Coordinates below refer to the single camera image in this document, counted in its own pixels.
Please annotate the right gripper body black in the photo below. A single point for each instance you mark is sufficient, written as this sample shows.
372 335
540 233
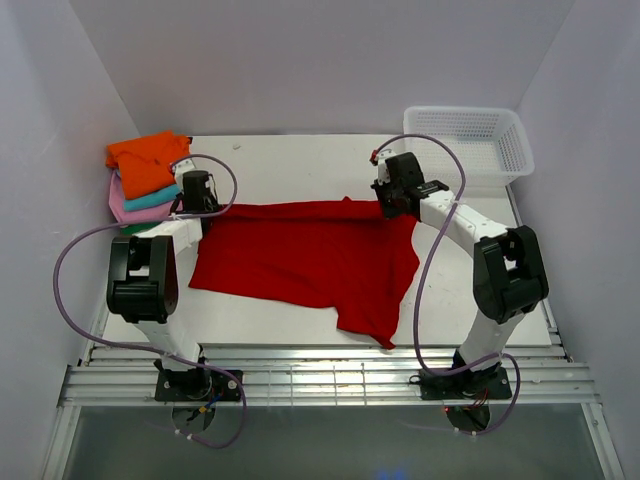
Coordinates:
387 194

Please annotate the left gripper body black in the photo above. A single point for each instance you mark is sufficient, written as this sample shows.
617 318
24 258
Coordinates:
212 204

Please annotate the red t shirt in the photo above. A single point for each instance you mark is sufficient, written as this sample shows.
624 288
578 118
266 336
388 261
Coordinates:
320 254

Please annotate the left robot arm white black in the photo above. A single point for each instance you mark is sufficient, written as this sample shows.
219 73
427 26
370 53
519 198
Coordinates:
143 288

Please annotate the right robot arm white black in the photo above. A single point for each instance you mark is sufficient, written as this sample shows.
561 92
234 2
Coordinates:
508 275

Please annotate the teal folded t shirt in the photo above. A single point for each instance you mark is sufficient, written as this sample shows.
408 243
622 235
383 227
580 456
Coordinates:
153 199

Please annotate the orange folded t shirt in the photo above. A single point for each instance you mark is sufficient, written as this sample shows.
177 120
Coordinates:
144 163

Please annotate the green folded t shirt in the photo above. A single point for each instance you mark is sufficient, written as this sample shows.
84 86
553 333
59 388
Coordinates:
132 229

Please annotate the pink folded t shirt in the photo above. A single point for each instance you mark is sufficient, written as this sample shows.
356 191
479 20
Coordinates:
145 209

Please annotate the white plastic basket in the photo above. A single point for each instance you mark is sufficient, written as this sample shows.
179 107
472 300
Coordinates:
490 143

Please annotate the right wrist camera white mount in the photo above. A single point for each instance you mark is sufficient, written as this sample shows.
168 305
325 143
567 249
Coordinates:
378 159

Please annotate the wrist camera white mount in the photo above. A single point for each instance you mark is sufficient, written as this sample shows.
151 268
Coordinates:
378 159
178 170

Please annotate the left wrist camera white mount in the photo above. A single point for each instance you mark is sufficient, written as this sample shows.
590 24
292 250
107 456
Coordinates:
178 170

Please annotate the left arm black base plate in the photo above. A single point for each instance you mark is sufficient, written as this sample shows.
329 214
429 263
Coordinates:
220 385

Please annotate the aluminium frame rail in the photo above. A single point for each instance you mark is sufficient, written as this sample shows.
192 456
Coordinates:
292 356

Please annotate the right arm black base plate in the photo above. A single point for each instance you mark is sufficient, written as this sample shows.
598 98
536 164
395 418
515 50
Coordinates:
491 384

